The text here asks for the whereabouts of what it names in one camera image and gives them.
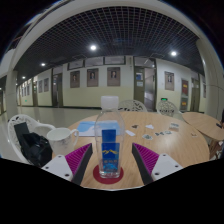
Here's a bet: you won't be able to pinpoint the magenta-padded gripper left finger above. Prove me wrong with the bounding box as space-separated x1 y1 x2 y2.
41 142 94 187

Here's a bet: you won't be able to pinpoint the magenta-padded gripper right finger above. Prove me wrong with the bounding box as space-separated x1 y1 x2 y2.
131 142 184 186

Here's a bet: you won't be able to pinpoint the clear bottle with blue label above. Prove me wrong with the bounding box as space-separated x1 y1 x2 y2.
93 95 126 180

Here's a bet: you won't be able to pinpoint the white ceramic mug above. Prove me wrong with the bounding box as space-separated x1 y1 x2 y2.
46 127 80 157

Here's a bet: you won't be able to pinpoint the black bag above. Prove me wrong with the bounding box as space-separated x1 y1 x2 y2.
13 121 54 169

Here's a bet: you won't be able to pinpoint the flat round red coaster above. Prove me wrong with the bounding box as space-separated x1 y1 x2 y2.
92 163 125 186

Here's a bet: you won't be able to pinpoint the small card pack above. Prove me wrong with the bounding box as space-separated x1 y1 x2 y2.
168 122 181 131

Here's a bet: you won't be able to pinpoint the light blue paper booklet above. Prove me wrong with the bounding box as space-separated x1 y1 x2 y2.
76 120 121 138

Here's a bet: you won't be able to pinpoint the white plastic lattice chair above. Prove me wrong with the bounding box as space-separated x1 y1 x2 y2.
156 99 180 118
7 113 56 165
117 98 148 113

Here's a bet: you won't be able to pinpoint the door with red poster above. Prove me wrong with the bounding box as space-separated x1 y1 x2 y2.
179 78 191 112

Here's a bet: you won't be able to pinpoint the grey doorway with notices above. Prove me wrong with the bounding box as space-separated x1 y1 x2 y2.
132 56 157 113

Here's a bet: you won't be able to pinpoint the round ceiling lights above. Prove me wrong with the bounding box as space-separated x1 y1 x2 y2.
21 43 179 83

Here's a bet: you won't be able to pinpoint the framed wall portraits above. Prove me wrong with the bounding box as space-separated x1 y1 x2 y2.
19 55 176 98

